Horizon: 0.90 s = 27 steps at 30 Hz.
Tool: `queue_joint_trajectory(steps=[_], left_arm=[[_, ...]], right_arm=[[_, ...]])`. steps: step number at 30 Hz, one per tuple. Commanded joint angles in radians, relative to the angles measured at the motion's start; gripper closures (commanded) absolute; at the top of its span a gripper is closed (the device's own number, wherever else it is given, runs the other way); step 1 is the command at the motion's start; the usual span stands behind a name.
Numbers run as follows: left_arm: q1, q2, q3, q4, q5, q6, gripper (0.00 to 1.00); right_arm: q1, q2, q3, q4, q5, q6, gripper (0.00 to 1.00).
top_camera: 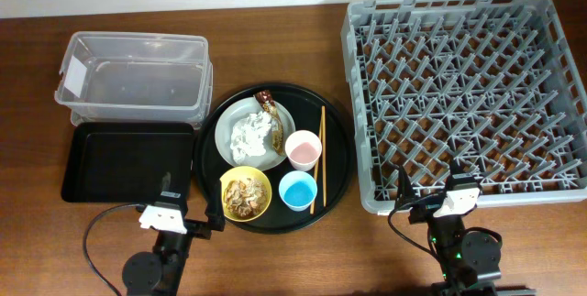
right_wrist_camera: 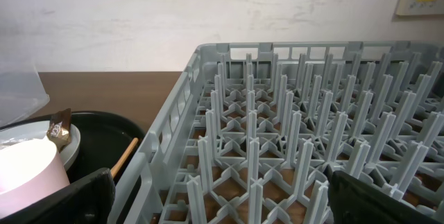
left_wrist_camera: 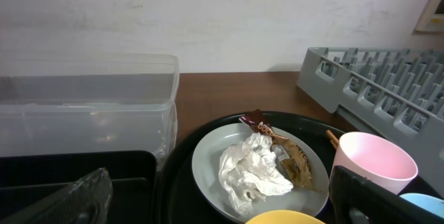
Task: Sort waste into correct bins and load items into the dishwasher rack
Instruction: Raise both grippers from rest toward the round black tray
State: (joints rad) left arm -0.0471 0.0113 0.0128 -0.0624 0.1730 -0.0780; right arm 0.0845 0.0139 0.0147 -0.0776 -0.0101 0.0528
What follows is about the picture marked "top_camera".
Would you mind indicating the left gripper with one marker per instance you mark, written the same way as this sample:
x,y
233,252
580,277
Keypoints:
x,y
214,213

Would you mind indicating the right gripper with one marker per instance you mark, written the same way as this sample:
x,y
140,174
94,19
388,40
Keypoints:
x,y
425,211

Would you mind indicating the yellow bowl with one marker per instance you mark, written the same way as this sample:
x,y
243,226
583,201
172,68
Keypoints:
x,y
241,173

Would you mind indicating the food scraps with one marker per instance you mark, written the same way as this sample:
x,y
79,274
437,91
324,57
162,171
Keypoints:
x,y
245,198

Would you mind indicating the blue cup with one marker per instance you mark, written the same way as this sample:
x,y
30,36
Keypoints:
x,y
298,190

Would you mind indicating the pink cup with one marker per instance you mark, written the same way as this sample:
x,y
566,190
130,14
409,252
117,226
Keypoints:
x,y
303,148

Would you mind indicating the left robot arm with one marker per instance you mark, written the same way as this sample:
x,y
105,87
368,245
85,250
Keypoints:
x,y
159,272

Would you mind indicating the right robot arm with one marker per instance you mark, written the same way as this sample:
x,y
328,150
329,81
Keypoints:
x,y
468,257

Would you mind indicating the grey dishwasher rack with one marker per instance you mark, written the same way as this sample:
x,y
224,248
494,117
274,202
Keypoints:
x,y
488,84

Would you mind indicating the crumpled white tissue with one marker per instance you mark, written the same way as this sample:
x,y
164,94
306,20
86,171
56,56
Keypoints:
x,y
249,136

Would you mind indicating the black rectangular tray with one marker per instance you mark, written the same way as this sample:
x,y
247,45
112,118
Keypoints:
x,y
125,162

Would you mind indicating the round black serving tray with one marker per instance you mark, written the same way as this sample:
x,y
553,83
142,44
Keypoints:
x,y
305,107

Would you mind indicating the grey plate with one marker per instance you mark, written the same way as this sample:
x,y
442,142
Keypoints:
x,y
224,125

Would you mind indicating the brown snack wrapper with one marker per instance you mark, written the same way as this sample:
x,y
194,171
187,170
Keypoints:
x,y
264,98

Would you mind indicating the right wooden chopstick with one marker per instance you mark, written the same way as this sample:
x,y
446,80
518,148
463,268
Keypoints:
x,y
324,155

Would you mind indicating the clear plastic bin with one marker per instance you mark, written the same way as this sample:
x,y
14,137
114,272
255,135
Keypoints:
x,y
136,76

